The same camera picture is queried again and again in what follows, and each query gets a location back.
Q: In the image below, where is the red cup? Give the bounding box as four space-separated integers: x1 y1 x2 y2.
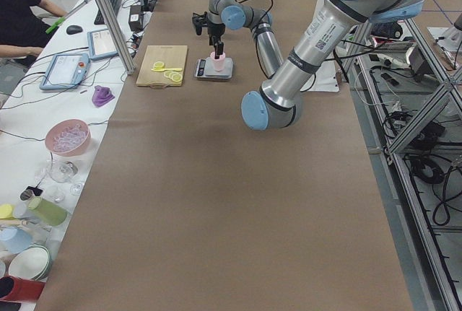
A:
1 276 45 302

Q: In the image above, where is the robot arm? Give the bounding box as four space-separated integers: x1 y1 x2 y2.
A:
191 0 283 79
241 0 424 130

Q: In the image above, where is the lemon slice front left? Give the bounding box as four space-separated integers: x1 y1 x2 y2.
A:
164 71 183 83

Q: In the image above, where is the teach pendant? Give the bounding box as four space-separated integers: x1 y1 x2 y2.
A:
87 29 118 61
39 53 90 91

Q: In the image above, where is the yellow plastic knife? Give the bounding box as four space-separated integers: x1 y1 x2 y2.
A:
151 67 183 72

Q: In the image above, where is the wine glass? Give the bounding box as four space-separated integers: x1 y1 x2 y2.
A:
47 160 84 196

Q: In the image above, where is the pink bowl with ice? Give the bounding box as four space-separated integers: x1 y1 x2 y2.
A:
45 119 91 157

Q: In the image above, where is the teach pendant far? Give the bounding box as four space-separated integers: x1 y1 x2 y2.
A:
87 29 118 61

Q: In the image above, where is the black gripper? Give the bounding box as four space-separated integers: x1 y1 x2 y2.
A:
191 12 225 59

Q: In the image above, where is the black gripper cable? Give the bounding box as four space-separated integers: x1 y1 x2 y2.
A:
236 0 275 34

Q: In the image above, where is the black keyboard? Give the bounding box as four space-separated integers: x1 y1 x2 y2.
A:
93 0 124 26

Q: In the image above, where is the yellow cup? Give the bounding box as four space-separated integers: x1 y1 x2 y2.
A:
0 203 14 220

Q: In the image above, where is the silver kitchen scale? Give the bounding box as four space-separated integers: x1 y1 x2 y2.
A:
193 57 234 81

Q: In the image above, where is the teach pendant near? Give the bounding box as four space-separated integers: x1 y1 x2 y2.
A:
39 53 90 91

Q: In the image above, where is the white green bowl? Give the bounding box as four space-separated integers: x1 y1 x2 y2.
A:
8 245 52 281

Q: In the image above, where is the aluminium frame post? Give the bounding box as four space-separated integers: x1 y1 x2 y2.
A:
95 0 135 75

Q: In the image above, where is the seated person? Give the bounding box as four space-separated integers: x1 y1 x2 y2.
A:
1 0 67 67

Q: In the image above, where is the bamboo cutting board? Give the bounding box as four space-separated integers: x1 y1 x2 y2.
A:
136 45 188 89

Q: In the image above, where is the green cup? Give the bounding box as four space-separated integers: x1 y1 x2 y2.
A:
27 197 68 227

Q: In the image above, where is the light blue cup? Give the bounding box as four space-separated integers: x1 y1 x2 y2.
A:
1 227 32 254

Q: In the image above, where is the black computer mouse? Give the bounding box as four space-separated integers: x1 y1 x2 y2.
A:
66 25 83 35

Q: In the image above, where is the pink plastic cup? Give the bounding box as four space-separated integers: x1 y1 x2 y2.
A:
210 51 226 71

